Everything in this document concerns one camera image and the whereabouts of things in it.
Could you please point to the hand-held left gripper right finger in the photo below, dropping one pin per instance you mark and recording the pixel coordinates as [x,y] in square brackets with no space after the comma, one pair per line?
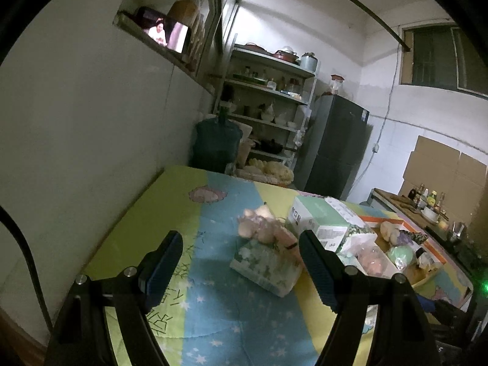
[318,270]

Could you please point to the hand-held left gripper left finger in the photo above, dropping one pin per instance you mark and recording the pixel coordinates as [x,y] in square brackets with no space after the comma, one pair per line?
[164,270]

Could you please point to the pink tube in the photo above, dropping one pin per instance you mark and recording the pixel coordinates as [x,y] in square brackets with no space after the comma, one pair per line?
[286,238]

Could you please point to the small pale tissue pack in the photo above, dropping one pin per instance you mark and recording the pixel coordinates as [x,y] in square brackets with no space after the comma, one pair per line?
[267,268]

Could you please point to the pink soft item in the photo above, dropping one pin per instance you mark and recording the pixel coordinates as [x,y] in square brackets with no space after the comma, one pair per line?
[371,259]

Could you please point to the shallow cardboard box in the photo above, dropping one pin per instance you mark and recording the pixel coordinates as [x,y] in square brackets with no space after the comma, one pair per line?
[427,274]

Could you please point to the pink plush toy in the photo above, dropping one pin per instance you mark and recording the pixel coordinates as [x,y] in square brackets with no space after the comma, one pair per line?
[255,227]

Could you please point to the clear plastic snack bag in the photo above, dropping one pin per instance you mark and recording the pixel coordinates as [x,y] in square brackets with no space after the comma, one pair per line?
[427,261]

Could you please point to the cream teddy bear purple bow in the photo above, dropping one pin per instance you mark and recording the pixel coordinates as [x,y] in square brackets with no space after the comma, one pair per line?
[389,230]

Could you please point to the green white carton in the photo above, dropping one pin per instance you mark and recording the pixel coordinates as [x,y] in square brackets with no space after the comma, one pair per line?
[320,213]

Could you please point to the kitchen counter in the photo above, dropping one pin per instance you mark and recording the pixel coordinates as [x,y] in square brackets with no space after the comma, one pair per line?
[389,198]

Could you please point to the white bowl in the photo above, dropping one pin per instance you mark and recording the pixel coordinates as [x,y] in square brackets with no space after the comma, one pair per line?
[431,214]

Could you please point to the dark sauce bottle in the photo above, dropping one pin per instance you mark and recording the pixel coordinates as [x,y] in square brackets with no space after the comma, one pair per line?
[413,195]

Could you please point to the dark grey refrigerator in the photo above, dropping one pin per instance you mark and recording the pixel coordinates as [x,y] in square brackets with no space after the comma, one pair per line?
[331,148]

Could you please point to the black wok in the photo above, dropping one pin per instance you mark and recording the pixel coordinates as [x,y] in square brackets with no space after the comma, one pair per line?
[276,145]

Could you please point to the yellow green bottle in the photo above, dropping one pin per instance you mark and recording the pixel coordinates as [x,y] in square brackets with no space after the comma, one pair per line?
[432,199]

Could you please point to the blue water jug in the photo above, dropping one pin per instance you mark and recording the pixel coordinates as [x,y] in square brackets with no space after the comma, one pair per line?
[215,141]

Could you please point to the white sack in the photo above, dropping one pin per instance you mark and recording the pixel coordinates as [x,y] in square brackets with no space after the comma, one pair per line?
[244,137]

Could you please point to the jar with brown lid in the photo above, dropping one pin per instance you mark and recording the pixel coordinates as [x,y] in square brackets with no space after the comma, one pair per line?
[337,85]

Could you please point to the pale blue enamel pot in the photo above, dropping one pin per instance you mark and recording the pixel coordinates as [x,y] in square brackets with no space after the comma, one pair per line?
[309,62]

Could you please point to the red pot with lid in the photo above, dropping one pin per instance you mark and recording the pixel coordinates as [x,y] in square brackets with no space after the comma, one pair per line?
[286,56]

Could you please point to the white metal shelf rack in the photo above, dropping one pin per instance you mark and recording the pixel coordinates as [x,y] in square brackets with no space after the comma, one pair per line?
[267,58]

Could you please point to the phone with lit screen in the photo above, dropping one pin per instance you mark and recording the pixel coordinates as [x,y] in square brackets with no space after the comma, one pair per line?
[164,30]

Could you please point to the window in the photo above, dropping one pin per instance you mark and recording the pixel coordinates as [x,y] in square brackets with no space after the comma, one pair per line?
[430,57]

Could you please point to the curved metal rod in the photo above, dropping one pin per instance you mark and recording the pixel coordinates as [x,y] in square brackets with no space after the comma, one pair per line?
[362,2]

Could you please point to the wall socket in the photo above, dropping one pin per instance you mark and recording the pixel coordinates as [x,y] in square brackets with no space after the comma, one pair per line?
[376,147]

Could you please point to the cardboard sheet on wall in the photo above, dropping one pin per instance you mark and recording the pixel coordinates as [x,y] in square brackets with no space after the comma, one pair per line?
[434,164]

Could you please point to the sliding window frame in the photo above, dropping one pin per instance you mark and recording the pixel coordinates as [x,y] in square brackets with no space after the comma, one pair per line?
[225,15]

